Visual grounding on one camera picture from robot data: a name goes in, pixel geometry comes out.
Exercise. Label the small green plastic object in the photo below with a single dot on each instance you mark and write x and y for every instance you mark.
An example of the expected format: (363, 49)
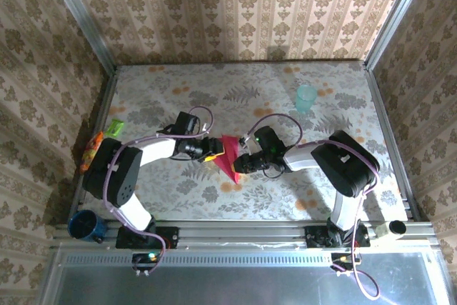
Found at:
(115, 128)

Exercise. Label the aluminium side rail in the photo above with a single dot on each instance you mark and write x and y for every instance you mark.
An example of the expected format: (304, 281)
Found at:
(378, 105)
(107, 98)

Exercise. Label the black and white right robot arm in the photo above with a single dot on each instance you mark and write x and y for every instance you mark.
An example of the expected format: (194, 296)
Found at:
(346, 165)

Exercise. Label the aluminium table rail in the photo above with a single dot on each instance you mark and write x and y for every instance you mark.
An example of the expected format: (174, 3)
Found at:
(242, 231)

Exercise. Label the small connector board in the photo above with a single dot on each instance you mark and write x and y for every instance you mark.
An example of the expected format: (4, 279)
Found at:
(144, 260)
(344, 260)

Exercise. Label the grey vented metal panel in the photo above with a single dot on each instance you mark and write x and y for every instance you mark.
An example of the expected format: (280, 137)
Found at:
(232, 283)

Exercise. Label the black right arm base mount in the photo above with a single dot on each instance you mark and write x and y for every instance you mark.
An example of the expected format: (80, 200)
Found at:
(316, 237)

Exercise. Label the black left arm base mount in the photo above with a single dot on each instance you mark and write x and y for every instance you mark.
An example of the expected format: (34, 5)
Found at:
(168, 237)

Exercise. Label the dark blue mug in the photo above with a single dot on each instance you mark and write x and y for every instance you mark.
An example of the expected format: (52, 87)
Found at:
(84, 226)

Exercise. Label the teal translucent plastic cup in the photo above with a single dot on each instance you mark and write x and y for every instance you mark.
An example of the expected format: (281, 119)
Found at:
(306, 99)

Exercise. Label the orange snack packet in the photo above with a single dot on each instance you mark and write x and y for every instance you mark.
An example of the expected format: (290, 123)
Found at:
(91, 153)

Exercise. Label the small black cylinder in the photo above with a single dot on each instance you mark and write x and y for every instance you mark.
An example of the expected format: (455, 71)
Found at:
(397, 227)

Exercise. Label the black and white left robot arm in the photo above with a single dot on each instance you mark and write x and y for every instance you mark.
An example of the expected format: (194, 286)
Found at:
(114, 173)

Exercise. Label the small pale block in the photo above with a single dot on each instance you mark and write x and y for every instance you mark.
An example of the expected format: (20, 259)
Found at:
(381, 230)

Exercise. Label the aluminium corner post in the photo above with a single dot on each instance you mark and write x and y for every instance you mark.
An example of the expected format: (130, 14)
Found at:
(82, 15)
(396, 15)

